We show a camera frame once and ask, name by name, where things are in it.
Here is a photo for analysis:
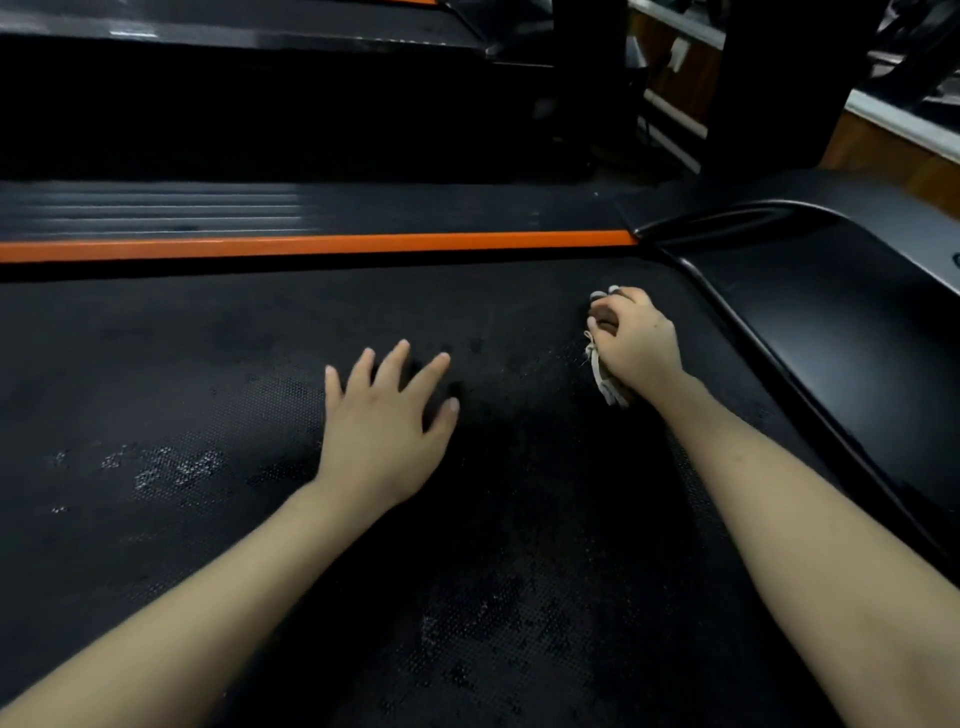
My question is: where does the person's right hand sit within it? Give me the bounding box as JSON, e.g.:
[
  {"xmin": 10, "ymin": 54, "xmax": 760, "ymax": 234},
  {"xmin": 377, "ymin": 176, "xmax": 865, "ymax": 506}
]
[{"xmin": 586, "ymin": 285, "xmax": 687, "ymax": 407}]

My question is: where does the person's left hand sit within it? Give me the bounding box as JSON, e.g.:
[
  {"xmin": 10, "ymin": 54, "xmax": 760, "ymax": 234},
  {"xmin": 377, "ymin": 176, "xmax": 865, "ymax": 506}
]
[{"xmin": 313, "ymin": 339, "xmax": 461, "ymax": 515}]

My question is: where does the white cleaning cloth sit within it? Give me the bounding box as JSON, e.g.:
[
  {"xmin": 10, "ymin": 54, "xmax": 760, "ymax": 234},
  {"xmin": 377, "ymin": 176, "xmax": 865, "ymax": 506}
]
[{"xmin": 584, "ymin": 285, "xmax": 632, "ymax": 410}]

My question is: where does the person's right forearm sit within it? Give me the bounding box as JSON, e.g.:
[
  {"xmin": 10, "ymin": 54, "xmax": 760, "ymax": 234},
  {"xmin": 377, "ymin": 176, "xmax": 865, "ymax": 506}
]
[{"xmin": 649, "ymin": 369, "xmax": 960, "ymax": 728}]

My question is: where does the person's left forearm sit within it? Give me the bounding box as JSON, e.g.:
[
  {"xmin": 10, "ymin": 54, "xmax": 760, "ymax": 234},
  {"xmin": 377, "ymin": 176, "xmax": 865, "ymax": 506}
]
[{"xmin": 0, "ymin": 478, "xmax": 400, "ymax": 728}]

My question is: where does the black treadmill running belt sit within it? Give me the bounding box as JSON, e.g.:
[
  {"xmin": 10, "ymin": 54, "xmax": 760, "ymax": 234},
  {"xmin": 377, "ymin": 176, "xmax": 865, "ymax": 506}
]
[{"xmin": 0, "ymin": 253, "xmax": 852, "ymax": 728}]

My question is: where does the black treadmill motor cover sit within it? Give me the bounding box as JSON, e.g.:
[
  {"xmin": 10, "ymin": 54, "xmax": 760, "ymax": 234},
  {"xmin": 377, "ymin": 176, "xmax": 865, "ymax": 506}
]
[{"xmin": 615, "ymin": 168, "xmax": 960, "ymax": 588}]

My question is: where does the neighbouring black treadmill deck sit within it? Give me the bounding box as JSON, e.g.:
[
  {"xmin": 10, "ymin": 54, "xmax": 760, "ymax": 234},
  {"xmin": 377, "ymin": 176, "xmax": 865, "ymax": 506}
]
[{"xmin": 0, "ymin": 0, "xmax": 558, "ymax": 183}]

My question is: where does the white window ledge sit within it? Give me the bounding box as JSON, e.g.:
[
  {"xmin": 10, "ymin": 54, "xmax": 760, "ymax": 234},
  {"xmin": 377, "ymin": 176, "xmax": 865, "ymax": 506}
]
[{"xmin": 843, "ymin": 88, "xmax": 960, "ymax": 165}]

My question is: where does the orange striped treadmill side rail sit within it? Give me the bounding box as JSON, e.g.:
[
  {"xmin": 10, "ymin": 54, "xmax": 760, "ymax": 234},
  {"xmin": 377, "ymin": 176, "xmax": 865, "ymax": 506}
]
[{"xmin": 0, "ymin": 180, "xmax": 640, "ymax": 266}]

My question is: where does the narrow black treadmill upright post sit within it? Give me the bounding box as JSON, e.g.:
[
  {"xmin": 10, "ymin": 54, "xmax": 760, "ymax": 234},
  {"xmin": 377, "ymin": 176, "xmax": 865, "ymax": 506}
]
[{"xmin": 549, "ymin": 0, "xmax": 651, "ymax": 175}]

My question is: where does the wide black treadmill upright post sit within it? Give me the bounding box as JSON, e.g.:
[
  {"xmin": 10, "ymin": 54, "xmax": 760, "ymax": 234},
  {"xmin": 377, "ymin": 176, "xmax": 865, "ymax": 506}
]
[{"xmin": 703, "ymin": 0, "xmax": 892, "ymax": 180}]

